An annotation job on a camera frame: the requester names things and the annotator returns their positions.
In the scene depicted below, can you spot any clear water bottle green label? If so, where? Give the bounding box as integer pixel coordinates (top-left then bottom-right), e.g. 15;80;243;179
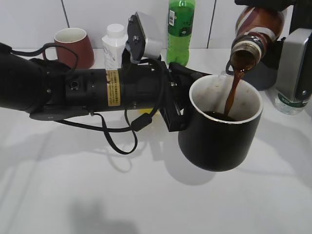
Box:
272;88;312;116

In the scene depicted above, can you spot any yellow paper cup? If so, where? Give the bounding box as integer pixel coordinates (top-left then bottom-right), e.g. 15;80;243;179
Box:
139;109;152;115

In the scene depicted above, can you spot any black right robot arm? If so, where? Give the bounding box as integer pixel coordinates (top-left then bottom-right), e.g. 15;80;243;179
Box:
234;0;312;34

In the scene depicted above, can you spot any dark grey mug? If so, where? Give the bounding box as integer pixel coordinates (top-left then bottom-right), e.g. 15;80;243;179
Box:
243;37;286;91

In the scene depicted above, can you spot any white milk carton bottle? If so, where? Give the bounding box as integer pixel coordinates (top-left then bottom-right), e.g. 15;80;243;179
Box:
102;24;128;70

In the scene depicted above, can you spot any black mug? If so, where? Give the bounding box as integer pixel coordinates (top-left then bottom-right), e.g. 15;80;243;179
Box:
178;75;263;172

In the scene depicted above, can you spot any green soda bottle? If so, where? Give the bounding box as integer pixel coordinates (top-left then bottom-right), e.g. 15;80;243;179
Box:
167;0;196;66

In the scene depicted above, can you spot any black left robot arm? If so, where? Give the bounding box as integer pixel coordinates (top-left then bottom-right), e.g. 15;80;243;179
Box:
0;43;204;133

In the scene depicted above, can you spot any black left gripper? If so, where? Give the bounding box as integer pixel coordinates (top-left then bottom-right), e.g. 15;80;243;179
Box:
159;62;209;132

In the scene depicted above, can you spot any brown Nescafe coffee bottle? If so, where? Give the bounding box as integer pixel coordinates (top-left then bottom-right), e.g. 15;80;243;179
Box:
224;6;285;115

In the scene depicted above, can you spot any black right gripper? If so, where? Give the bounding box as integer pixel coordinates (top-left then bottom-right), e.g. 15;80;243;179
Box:
234;0;297;11

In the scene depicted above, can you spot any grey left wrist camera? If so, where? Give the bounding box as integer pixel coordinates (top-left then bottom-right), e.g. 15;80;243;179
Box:
127;11;163;63

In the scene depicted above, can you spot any dark red mug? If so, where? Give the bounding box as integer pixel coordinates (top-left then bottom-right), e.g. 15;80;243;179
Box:
53;28;95;69

